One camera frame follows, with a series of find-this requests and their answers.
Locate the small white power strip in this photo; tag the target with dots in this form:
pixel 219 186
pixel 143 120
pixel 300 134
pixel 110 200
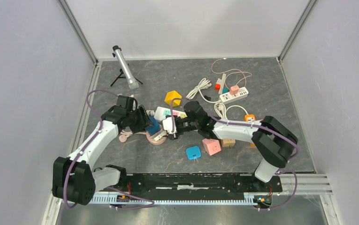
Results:
pixel 228 98

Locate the tan dragon cube socket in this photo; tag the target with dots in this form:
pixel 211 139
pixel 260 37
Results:
pixel 228 143

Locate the white plug adapter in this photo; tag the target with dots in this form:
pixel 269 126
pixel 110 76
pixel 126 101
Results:
pixel 160 135

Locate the silver telescope on tripod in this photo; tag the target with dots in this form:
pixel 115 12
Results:
pixel 125 71

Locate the pink round socket base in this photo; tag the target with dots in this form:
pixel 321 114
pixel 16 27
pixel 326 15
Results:
pixel 159 142

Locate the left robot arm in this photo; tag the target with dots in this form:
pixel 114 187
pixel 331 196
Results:
pixel 73 178

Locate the pink cube socket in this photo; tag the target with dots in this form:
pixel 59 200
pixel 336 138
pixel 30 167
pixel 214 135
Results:
pixel 211 146

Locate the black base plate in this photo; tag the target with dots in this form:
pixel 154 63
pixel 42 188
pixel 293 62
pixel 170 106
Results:
pixel 196 186

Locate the teal plug adapter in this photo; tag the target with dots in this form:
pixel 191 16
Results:
pixel 225 90

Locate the orange power strip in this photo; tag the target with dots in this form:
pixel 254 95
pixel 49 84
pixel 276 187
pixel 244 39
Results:
pixel 250 118

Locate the narrow white socket strip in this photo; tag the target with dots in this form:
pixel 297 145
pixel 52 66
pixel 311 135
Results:
pixel 221 82

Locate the red plug adapter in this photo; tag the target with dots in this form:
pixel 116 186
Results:
pixel 218 87

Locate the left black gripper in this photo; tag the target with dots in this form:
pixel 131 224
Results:
pixel 141 112

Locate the long white power strip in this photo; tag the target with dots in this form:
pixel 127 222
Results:
pixel 162 113

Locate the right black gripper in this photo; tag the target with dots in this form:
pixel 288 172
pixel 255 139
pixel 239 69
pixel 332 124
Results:
pixel 177 129

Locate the light blue plug adapter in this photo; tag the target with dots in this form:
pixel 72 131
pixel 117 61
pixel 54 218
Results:
pixel 193 153

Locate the yellow cube socket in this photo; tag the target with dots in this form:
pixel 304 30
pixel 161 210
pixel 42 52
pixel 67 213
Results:
pixel 173 98

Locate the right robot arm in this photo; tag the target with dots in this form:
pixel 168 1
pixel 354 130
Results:
pixel 276 143

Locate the dark blue cube socket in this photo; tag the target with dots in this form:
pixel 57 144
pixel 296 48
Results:
pixel 154 128

